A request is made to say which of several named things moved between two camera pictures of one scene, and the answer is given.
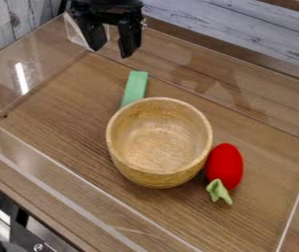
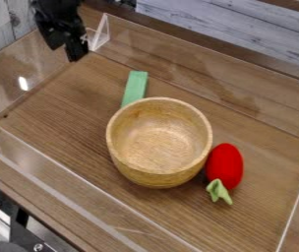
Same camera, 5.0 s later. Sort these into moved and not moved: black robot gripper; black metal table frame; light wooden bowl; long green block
Moved: black robot gripper
Not moved: black metal table frame; light wooden bowl; long green block
